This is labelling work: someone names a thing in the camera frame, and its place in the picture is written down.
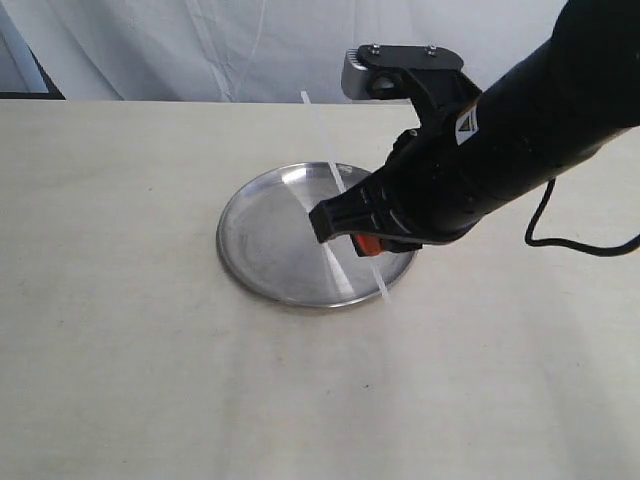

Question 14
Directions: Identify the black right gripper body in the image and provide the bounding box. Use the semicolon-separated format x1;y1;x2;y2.
372;99;493;248

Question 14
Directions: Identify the white plastic straw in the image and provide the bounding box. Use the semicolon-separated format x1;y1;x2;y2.
300;90;392;305

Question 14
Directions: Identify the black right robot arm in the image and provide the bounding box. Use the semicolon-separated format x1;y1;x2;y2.
309;1;639;257

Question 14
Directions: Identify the round stainless steel plate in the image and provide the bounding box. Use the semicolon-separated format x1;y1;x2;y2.
216;162;416;308

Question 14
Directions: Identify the white backdrop curtain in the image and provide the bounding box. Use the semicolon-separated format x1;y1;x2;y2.
1;0;562;103

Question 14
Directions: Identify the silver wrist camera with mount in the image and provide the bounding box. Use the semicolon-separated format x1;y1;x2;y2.
341;44;464;101

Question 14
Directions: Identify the black cable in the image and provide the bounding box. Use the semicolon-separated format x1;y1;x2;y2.
523;177;640;259

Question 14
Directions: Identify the dark frame at left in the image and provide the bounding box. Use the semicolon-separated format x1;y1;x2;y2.
1;6;65;100

